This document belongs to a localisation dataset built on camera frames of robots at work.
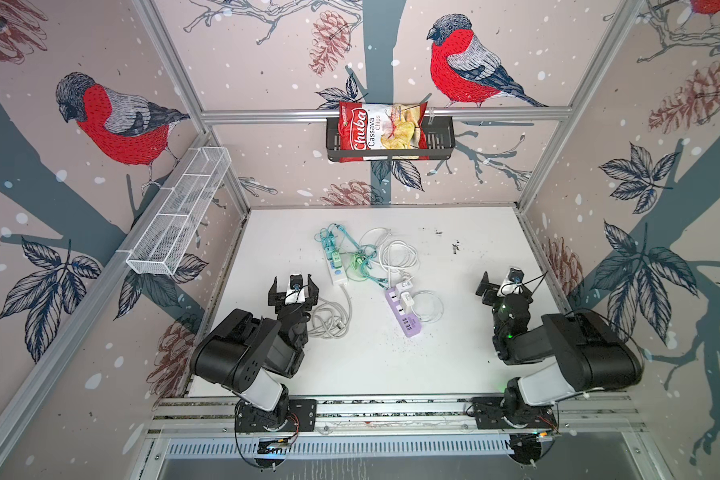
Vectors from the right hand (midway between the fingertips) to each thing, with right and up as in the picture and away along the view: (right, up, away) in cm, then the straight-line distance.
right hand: (500, 279), depth 89 cm
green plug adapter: (-51, +6, +9) cm, 52 cm away
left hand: (-63, +1, -3) cm, 63 cm away
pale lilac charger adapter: (-29, -2, +1) cm, 30 cm away
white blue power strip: (-50, 0, +9) cm, 51 cm away
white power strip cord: (-31, +6, +18) cm, 36 cm away
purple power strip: (-28, -13, -1) cm, 31 cm away
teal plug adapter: (-53, +10, +10) cm, 55 cm away
